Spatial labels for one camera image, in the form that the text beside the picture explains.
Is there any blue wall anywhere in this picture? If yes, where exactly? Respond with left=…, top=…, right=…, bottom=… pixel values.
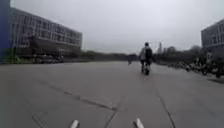
left=0, top=0, right=12, bottom=64

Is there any long grey glazed building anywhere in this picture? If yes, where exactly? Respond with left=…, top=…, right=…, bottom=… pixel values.
left=8, top=7, right=84, bottom=58

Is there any dark scooter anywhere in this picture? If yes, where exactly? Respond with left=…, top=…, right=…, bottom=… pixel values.
left=141, top=59, right=152, bottom=76

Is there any dark grey building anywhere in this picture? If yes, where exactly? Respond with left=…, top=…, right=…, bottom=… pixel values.
left=200, top=18, right=224, bottom=61

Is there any grey concrete pavement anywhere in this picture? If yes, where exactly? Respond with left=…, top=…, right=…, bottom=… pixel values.
left=0, top=60, right=224, bottom=128

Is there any distant tower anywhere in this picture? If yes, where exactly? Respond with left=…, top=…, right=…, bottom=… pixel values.
left=157, top=41, right=163, bottom=54

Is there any row of parked scooters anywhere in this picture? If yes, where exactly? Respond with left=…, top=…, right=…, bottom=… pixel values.
left=168, top=54, right=224, bottom=80

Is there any robot's own part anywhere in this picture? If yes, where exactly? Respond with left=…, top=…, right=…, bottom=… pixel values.
left=69, top=119, right=80, bottom=128
left=133, top=118, right=146, bottom=128

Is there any distant row of trees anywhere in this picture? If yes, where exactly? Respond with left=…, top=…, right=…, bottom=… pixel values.
left=63, top=44, right=204, bottom=63

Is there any row of parked bicycles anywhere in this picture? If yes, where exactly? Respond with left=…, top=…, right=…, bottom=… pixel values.
left=19, top=53, right=66, bottom=65

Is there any person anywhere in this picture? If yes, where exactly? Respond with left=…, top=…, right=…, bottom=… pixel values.
left=138, top=41, right=154, bottom=74

